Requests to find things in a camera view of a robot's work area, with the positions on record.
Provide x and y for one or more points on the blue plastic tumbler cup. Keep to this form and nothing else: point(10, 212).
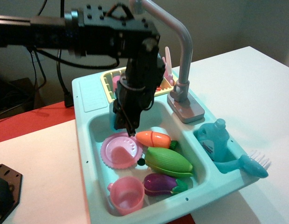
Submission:
point(112, 116)

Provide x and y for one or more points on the pink tumbler in rack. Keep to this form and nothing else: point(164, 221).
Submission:
point(115, 79)

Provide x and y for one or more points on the blue toy soap bottle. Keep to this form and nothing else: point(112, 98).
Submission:
point(214, 137)

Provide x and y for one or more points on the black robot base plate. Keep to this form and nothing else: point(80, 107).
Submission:
point(10, 191)

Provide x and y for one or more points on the purple toy eggplant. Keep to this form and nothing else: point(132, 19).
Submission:
point(156, 184)

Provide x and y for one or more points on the pink handled cup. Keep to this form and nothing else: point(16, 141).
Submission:
point(127, 194)

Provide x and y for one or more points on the pink toy spoon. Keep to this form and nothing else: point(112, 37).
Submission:
point(169, 79)

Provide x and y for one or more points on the yellow dish rack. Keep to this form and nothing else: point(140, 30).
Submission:
point(106, 80)

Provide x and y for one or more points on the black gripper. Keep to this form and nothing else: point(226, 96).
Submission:
point(129, 104)

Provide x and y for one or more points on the green toy corn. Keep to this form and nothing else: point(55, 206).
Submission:
point(168, 162)

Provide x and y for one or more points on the pink scalloped plate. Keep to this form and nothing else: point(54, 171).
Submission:
point(120, 151)

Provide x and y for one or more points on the orange toy carrot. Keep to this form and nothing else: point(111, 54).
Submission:
point(156, 139)

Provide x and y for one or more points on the black gooseneck clamp mount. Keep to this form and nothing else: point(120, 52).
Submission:
point(68, 98)

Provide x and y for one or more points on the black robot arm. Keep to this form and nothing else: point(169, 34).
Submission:
point(94, 31)

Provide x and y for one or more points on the blue dish brush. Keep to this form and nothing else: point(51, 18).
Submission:
point(255, 164)

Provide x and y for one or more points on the teal toy sink unit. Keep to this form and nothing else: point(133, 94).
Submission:
point(206, 185)

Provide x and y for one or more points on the grey toy faucet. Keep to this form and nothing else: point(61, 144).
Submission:
point(179, 99)

